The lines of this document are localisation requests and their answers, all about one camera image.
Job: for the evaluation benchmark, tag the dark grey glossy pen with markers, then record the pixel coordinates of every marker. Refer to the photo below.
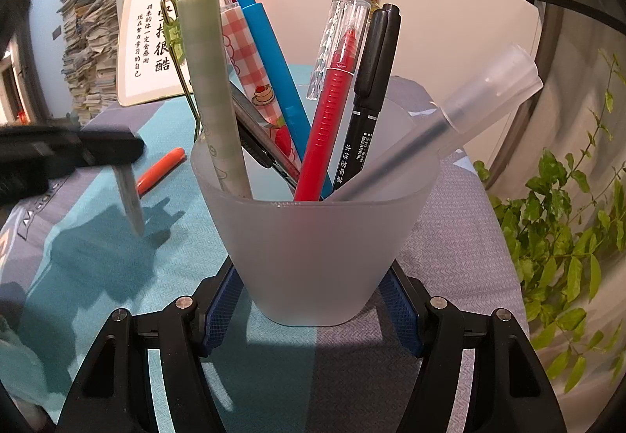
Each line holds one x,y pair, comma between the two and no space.
252,132

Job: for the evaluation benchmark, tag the white calligraphy sign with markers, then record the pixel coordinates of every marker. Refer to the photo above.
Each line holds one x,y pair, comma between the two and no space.
146,37

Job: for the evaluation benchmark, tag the beige curtain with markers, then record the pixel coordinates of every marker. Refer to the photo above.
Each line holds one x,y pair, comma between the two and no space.
577,86

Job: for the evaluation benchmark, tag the pink checkered pen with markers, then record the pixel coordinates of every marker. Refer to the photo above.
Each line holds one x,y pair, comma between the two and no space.
244,61

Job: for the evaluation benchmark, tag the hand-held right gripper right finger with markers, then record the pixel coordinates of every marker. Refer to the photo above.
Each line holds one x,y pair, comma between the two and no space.
398,311

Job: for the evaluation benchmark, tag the green patterned pen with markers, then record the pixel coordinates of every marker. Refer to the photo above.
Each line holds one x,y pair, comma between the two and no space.
210,71

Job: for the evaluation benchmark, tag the black wall switch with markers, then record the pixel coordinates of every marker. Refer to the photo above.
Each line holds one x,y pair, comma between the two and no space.
55,32

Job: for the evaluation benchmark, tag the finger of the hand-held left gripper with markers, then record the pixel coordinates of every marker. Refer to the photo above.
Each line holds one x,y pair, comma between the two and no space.
110,147

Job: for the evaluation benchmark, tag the frosted plastic pen cup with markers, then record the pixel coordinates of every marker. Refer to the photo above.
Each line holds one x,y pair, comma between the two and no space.
313,257

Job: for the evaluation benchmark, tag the green leafy plant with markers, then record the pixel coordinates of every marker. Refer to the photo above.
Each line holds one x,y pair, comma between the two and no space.
562,237

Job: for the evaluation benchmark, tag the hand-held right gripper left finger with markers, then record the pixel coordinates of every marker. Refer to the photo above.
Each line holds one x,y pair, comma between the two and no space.
220,311

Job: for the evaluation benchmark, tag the black marker pen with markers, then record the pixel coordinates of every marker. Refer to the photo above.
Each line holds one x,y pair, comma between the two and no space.
367,86

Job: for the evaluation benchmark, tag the tall pile of papers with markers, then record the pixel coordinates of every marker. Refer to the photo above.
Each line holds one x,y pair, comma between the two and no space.
90,56

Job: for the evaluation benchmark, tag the frosted translucent pen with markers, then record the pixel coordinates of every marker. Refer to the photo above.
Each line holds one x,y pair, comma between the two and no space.
464,105

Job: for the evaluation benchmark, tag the orange pen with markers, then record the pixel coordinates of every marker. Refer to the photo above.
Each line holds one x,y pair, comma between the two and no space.
161,169

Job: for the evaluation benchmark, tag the silver grey pen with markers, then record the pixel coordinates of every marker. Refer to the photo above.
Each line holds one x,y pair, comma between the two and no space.
129,198

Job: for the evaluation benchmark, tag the teal grey printed tablecloth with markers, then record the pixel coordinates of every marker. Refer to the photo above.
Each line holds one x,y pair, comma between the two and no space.
146,266

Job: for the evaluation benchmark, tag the blue pen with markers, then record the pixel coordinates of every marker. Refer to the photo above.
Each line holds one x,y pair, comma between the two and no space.
266,46

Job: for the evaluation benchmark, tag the red pen with clear cap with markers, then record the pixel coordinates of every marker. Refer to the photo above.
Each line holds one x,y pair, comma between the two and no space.
327,120

